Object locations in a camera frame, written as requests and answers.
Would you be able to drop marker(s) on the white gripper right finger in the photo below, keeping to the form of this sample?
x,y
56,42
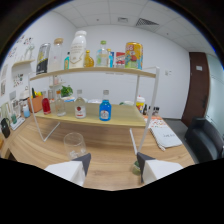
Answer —
x,y
156,170

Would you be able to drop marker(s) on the orange container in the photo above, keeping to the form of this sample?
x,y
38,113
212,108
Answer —
x,y
35,104

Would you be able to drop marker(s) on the clear glass with ice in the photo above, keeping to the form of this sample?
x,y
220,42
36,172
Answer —
x,y
75,145

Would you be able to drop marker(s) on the clear bottle red label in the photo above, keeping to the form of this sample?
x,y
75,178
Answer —
x,y
80,109

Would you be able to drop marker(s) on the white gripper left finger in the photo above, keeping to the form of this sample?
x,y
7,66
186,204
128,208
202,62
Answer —
x,y
71,170

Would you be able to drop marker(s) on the red liquid bottle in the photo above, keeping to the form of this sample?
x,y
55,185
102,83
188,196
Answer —
x,y
46,106

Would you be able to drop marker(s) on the large white bottle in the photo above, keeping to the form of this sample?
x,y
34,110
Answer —
x,y
78,50

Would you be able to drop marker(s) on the slim blue bottle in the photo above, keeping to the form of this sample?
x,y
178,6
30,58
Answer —
x,y
111,59

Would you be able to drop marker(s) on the wooden wall shelf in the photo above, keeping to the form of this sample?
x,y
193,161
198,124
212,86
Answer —
x,y
23,62

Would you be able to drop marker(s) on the orange patterned mat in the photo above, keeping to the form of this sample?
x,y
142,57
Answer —
x,y
156,121

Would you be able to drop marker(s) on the glass with lime pieces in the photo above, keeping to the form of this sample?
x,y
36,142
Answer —
x,y
135,168

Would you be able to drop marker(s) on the small teal bottle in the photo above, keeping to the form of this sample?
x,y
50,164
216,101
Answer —
x,y
67,61

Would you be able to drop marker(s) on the small blue and white bottle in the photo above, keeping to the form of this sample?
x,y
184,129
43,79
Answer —
x,y
26,111

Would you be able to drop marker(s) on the dark brown door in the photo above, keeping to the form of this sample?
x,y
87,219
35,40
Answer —
x,y
196,90

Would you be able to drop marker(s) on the white tray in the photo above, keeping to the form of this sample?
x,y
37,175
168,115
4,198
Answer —
x,y
17,123

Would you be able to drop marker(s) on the small yellow bottle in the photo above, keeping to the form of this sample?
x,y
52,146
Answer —
x,y
89,61

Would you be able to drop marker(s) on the black chair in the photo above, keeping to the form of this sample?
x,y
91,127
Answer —
x,y
205,140

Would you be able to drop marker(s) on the green potted plant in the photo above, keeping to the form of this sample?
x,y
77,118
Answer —
x,y
66,91

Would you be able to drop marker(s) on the clear bottle green cap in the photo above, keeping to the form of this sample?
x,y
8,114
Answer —
x,y
102,56

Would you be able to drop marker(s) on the white bottle red cap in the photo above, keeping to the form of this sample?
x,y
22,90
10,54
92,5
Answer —
x,y
140,105

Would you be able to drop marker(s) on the clear bottle with cork stopper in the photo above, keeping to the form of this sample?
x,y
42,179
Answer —
x,y
60,107

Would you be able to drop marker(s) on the black pouch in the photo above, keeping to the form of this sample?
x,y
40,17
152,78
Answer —
x,y
4,128

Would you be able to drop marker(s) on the blue liquid bottle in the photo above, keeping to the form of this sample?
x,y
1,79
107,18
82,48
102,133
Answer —
x,y
105,111

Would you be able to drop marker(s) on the two-tier wooden shelf rack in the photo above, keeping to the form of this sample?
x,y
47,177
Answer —
x,y
96,70

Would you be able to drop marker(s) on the yellow printed can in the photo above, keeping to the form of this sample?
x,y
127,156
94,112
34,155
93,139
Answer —
x,y
134,56

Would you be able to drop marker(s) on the glass jar with cork lid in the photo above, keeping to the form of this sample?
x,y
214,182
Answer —
x,y
56,56

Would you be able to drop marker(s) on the white cloth bag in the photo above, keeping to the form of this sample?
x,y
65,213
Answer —
x,y
166,136

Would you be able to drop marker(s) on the red and white box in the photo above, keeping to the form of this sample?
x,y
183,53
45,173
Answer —
x,y
120,60

